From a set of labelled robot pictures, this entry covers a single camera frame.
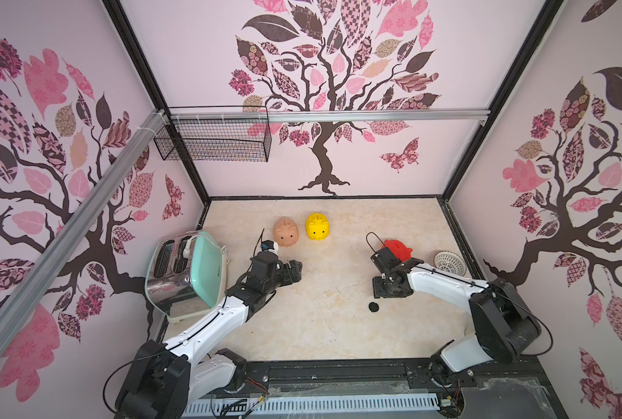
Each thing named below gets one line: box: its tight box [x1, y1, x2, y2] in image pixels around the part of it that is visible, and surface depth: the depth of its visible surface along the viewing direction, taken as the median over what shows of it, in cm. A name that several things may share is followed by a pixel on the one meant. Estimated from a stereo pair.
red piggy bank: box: [381, 239, 414, 262], surface depth 93 cm
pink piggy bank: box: [272, 216, 299, 248], surface depth 100 cm
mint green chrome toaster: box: [145, 230, 229, 323], surface depth 81 cm
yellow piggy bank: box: [305, 212, 331, 241], surface depth 102 cm
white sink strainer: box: [433, 250, 468, 277], surface depth 97 cm
